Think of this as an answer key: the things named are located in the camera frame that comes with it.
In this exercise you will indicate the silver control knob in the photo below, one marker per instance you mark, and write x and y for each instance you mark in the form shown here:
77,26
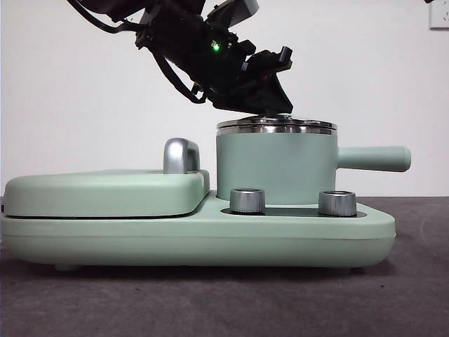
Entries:
247,201
336,203

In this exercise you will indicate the green breakfast machine base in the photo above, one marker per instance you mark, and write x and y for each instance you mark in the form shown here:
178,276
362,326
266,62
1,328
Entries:
210,242

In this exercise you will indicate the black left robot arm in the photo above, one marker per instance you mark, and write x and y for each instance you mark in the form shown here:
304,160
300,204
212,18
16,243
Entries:
182,31

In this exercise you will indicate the green griddle cover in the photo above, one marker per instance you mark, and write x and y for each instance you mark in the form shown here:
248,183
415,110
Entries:
105,193

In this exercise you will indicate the white wall socket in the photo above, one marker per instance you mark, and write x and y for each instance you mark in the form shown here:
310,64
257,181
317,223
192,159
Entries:
440,15

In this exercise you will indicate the glass pot lid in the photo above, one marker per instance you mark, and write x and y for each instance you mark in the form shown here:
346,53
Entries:
308,124

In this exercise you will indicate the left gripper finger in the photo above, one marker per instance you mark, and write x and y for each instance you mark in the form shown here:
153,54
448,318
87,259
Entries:
263,96

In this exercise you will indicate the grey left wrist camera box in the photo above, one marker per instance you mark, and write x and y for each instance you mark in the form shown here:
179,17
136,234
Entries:
242,8

